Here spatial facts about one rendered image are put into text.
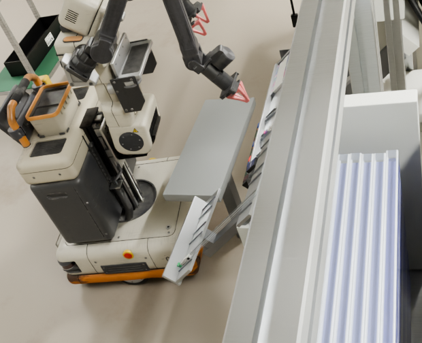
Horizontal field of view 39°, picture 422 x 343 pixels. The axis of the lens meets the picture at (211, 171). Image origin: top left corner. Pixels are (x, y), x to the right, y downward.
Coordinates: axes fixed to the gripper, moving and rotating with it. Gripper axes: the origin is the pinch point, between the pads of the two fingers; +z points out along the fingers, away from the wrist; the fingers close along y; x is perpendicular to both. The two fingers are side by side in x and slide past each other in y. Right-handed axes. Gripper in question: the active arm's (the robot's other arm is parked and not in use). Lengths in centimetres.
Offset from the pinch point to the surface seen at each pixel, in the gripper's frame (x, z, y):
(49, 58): 182, -57, 136
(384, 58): -56, 7, -20
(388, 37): -63, 1, -24
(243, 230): -1, 12, -53
